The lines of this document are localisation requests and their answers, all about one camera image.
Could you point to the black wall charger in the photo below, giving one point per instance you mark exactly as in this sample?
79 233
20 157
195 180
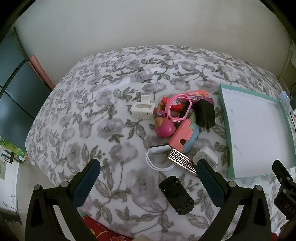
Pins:
204 113

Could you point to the grey floral blanket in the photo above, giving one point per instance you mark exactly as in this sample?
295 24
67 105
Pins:
104 97

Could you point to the white power device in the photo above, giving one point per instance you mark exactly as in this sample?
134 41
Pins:
284 98

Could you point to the black plastic clip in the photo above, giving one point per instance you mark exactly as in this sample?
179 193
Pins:
177 194

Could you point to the dark wardrobe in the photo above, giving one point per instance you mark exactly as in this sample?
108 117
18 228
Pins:
16 92

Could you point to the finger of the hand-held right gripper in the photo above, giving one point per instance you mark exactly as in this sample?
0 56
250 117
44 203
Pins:
282 172

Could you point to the red patterned mat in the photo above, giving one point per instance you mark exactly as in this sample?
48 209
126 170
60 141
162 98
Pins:
104 231

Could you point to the pink and blue toy case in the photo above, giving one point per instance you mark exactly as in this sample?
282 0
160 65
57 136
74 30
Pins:
182 134

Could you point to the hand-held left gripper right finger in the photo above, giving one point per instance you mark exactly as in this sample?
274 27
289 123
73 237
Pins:
210 183

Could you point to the white plastic holder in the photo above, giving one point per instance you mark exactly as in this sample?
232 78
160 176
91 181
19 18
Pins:
142 112

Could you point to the teal box lid tray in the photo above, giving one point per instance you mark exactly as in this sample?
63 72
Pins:
254 129

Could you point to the light green eraser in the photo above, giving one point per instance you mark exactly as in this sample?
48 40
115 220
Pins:
192 117

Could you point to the green printed box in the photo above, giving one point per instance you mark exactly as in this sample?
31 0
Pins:
12 148

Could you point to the pink ball doll toy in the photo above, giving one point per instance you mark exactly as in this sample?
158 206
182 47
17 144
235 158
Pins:
165 128

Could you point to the red toy figure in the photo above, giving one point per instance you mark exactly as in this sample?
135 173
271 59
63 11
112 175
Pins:
164 100

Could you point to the pink kids watch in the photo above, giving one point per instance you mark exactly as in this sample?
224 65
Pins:
170 107

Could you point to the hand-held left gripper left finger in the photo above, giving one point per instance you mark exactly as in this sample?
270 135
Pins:
89 180

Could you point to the gold patterned clip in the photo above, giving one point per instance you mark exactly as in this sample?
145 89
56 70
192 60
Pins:
182 161

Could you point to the white wall charger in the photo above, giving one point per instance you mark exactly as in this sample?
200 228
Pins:
207 155

